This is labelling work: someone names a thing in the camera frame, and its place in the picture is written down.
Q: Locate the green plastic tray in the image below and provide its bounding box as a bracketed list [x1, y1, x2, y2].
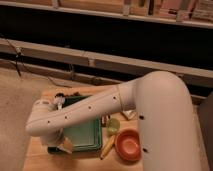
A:
[46, 94, 103, 154]

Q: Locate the red and dark marker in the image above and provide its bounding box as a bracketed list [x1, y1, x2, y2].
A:
[101, 115, 111, 127]

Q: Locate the white ridged cup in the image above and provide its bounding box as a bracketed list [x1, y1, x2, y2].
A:
[122, 110, 136, 120]

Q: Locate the light green cup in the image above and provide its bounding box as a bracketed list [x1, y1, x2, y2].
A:
[106, 118, 120, 135]

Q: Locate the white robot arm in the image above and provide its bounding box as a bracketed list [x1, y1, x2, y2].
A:
[26, 71, 202, 171]

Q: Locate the wooden board table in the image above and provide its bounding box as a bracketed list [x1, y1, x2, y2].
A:
[23, 86, 143, 171]

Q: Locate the white dish brush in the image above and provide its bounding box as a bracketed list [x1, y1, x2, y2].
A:
[54, 93, 65, 109]

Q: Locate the orange-brown bowl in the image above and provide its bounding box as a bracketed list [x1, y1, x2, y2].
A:
[115, 129, 141, 162]

